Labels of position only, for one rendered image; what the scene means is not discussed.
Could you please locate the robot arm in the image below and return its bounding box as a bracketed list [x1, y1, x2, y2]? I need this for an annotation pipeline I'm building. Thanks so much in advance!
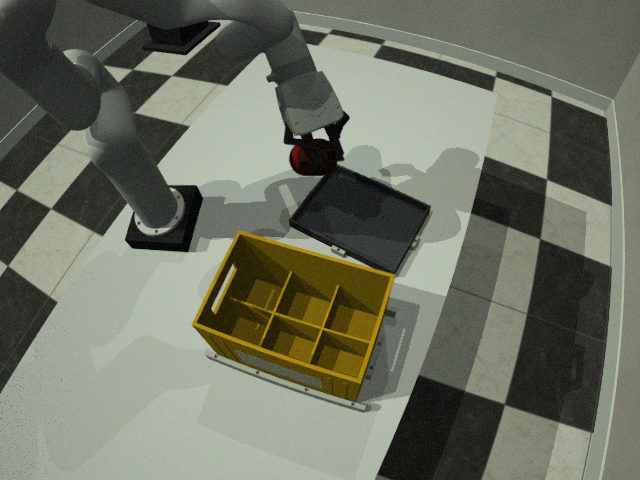
[0, 0, 316, 237]

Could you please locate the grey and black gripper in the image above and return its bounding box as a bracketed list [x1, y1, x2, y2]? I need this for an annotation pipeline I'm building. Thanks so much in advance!
[275, 70, 350, 170]

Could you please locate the yellow divided crate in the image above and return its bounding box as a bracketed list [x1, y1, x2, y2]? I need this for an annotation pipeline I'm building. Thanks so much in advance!
[192, 230, 395, 402]

